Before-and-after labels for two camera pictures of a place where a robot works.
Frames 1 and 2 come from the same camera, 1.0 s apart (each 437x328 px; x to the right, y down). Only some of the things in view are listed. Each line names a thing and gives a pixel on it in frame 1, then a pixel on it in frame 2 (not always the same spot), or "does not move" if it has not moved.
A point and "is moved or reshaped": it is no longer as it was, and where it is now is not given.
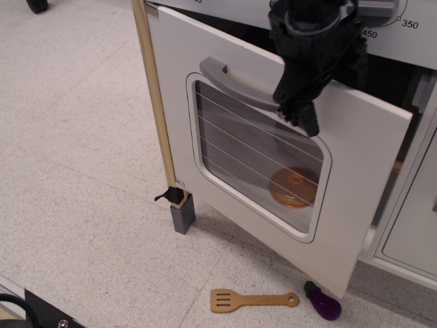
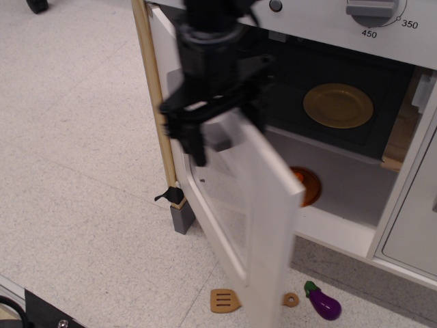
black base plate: (48, 316) does not move
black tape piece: (174, 194) does not move
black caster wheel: (38, 6) does not move
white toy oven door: (312, 200) is moved or reshaped
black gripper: (315, 37) -> (216, 76)
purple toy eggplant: (328, 307) does not move
